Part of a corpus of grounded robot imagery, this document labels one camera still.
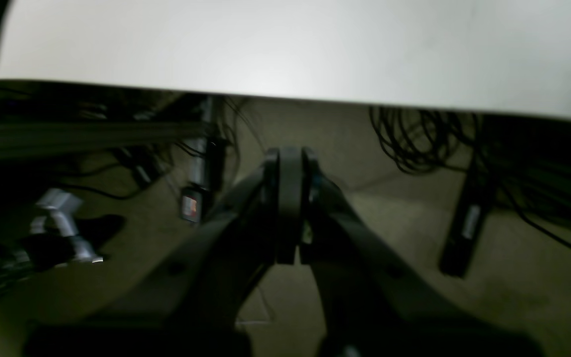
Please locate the black aluminium frame rail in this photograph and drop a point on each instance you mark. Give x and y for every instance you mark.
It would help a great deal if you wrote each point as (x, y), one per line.
(18, 140)

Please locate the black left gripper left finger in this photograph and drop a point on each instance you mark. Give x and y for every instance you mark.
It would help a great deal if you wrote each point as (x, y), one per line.
(187, 306)

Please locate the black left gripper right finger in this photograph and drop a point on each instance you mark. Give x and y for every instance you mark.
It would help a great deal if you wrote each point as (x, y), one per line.
(374, 303)

